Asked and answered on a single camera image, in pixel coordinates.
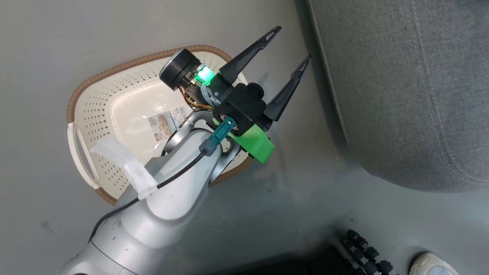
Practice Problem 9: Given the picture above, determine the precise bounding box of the white tape strap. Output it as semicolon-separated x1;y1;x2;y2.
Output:
89;135;158;201

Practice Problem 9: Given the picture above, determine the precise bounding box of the white basket brown rim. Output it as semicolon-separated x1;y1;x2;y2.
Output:
66;44;255;206

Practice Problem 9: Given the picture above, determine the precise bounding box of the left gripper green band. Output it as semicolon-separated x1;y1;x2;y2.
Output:
158;26;312;165

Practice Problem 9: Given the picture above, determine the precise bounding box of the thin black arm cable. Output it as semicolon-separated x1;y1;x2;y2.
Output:
88;149;209;243

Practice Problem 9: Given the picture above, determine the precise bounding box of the teal cable connector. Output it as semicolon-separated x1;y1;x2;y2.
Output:
199;117;236;155

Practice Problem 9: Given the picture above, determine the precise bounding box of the printed paper label sticker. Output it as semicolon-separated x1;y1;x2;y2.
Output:
147;106;190;142

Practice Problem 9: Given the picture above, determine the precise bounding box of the grey fabric sofa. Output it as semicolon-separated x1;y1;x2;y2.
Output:
295;0;489;192

